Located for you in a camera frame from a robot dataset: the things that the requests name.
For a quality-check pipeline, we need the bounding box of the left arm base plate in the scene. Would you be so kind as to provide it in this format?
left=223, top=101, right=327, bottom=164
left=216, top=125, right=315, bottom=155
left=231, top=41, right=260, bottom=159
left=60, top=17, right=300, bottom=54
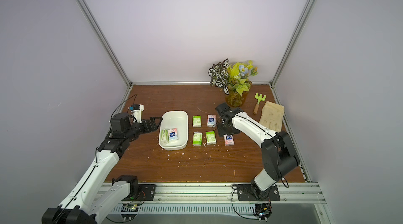
left=123, top=184, right=156, bottom=202

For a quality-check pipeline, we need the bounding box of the green edge tissue pack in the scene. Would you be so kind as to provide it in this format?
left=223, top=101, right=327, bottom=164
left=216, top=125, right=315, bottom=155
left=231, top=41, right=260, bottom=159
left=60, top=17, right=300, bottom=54
left=160, top=129, right=169, bottom=144

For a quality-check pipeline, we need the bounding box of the circuit board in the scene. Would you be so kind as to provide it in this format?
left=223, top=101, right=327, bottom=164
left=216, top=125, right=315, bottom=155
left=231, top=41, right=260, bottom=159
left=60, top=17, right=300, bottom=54
left=254, top=203, right=273, bottom=221
left=120, top=205, right=139, bottom=223

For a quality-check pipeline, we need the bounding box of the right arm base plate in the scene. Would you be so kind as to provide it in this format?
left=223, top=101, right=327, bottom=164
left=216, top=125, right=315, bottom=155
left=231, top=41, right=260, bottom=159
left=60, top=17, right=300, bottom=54
left=234, top=184, right=281, bottom=202

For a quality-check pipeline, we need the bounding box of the pink barcode tissue pack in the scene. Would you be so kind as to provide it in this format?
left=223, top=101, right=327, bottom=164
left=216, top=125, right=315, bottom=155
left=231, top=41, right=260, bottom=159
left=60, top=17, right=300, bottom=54
left=224, top=135, right=235, bottom=146

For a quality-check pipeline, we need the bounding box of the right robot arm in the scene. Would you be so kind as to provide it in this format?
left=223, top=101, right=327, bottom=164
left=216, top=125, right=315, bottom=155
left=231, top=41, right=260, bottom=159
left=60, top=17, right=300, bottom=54
left=216, top=103, right=300, bottom=194

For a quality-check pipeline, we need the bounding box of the white tissue pack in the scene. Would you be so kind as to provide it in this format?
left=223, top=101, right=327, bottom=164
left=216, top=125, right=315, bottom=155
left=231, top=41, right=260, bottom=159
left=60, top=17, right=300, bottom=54
left=206, top=131, right=216, bottom=145

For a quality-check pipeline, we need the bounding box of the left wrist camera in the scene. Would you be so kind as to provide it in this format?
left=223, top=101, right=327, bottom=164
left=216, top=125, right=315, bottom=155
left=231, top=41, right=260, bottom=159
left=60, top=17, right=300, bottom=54
left=128, top=104, right=144, bottom=123

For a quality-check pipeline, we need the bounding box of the blue tempo tissue pack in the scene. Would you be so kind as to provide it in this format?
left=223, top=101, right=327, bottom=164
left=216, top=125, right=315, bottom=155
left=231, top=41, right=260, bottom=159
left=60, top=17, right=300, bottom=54
left=168, top=128, right=178, bottom=143

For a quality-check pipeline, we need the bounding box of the left circuit board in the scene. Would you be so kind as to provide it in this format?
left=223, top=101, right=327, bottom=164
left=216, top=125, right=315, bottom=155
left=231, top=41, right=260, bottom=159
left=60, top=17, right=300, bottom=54
left=120, top=205, right=139, bottom=223

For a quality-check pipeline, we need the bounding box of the blue pocket tissue pack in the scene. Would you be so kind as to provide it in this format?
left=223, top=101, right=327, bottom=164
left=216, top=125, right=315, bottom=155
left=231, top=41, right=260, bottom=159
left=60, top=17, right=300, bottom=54
left=207, top=115, right=216, bottom=127

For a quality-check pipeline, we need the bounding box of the green toy garden rake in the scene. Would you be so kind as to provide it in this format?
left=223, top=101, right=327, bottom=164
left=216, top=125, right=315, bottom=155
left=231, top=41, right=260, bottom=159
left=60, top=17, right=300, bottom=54
left=253, top=92, right=267, bottom=115

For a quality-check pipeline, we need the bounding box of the beige work glove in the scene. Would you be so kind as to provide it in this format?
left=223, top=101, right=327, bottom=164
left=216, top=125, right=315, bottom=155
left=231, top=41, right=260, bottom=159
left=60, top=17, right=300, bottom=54
left=259, top=101, right=284, bottom=132

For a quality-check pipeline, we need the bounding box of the green pocket tissue pack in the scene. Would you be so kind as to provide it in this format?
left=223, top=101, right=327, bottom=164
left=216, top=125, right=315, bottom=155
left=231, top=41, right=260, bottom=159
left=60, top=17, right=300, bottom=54
left=192, top=116, right=202, bottom=128

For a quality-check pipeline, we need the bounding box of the white plastic storage box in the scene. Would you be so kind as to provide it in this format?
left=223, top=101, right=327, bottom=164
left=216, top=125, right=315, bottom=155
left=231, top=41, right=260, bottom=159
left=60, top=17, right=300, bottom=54
left=158, top=111, right=188, bottom=151

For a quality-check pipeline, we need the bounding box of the right circuit board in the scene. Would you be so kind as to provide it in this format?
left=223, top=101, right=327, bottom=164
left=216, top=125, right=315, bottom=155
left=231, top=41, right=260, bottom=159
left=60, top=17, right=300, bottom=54
left=254, top=203, right=273, bottom=221

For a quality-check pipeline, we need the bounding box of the potted artificial plant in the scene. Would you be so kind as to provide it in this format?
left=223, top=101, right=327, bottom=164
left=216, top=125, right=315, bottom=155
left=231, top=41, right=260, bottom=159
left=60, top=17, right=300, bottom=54
left=208, top=58, right=258, bottom=107

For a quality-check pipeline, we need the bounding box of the aluminium front rail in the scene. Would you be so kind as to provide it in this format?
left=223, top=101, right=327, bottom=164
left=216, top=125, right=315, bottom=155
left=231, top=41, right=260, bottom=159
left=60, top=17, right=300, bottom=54
left=128, top=182, right=326, bottom=205

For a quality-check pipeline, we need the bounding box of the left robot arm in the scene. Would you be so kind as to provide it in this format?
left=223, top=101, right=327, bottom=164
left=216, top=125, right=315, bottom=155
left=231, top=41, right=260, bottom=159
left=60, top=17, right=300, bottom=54
left=42, top=112, right=163, bottom=224

